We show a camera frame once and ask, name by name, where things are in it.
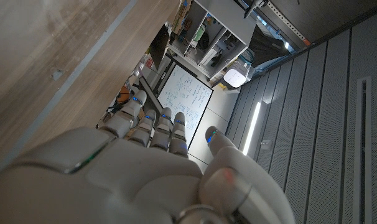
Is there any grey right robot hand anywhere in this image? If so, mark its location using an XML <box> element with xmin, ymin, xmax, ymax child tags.
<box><xmin>0</xmin><ymin>90</ymin><xmax>297</xmax><ymax>224</ymax></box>

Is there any white air purifier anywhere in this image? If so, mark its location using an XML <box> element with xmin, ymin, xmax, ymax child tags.
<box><xmin>223</xmin><ymin>62</ymin><xmax>248</xmax><ymax>88</ymax></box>

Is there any long ceiling air vent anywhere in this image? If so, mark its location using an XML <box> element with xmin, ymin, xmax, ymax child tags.
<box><xmin>351</xmin><ymin>76</ymin><xmax>373</xmax><ymax>224</ymax></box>

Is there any orange basketball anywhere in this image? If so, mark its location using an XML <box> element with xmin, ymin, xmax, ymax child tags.
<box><xmin>116</xmin><ymin>86</ymin><xmax>132</xmax><ymax>103</ymax></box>

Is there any long ceiling light strip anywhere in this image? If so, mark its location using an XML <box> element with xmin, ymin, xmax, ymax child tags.
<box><xmin>243</xmin><ymin>101</ymin><xmax>262</xmax><ymax>156</ymax></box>

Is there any printed cardboard box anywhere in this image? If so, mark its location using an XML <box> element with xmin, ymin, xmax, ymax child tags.
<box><xmin>172</xmin><ymin>0</ymin><xmax>191</xmax><ymax>32</ymax></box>

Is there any white shelf unit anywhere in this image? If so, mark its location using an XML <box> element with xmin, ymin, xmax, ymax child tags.
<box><xmin>168</xmin><ymin>0</ymin><xmax>258</xmax><ymax>80</ymax></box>

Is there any whiteboard with black frame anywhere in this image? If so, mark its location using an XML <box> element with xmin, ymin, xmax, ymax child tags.
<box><xmin>157</xmin><ymin>63</ymin><xmax>213</xmax><ymax>150</ymax></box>

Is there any perforated metal rail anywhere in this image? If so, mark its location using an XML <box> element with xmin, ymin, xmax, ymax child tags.
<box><xmin>266</xmin><ymin>0</ymin><xmax>310</xmax><ymax>47</ymax></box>

